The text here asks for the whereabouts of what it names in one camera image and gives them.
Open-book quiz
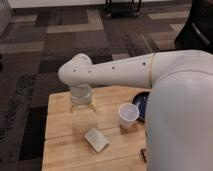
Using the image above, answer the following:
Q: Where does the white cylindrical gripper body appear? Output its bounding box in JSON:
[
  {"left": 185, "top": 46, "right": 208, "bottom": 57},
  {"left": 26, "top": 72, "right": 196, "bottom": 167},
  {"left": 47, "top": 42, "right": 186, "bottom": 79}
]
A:
[{"left": 70, "top": 84, "right": 92, "bottom": 105}]

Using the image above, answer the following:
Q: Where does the white rectangular sponge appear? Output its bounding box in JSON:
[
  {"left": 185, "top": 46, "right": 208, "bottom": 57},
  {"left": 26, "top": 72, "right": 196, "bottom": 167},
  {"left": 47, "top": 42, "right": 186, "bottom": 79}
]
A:
[{"left": 84, "top": 128, "right": 109, "bottom": 152}]

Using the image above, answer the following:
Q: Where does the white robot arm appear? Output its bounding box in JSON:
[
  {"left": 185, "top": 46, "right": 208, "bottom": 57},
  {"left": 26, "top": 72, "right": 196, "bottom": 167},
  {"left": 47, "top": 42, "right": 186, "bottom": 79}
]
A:
[{"left": 58, "top": 50, "right": 213, "bottom": 171}]

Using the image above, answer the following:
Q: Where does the white paper cup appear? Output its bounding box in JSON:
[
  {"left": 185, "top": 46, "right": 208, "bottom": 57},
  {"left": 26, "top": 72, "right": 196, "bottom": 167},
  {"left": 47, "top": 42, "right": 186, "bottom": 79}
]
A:
[{"left": 118, "top": 103, "right": 139, "bottom": 129}]

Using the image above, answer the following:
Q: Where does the dark blue bowl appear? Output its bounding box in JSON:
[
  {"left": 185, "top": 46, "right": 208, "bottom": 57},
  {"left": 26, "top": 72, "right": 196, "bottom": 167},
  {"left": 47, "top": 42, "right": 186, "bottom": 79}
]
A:
[{"left": 132, "top": 92, "right": 149, "bottom": 121}]

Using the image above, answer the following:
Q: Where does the dark snack bar packet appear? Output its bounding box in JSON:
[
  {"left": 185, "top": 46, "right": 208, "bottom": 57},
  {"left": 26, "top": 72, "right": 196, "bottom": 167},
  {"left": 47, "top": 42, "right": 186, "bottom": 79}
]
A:
[{"left": 141, "top": 148, "right": 147, "bottom": 163}]

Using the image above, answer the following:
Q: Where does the black rolling cart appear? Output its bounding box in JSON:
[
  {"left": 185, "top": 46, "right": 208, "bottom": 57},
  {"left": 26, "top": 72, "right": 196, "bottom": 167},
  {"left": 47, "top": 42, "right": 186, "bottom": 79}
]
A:
[{"left": 103, "top": 0, "right": 142, "bottom": 19}]

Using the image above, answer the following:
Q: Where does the black office chair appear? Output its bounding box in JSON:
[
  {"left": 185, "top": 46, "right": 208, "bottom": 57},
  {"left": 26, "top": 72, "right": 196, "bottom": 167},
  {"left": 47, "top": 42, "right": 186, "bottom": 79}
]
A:
[{"left": 174, "top": 0, "right": 213, "bottom": 54}]

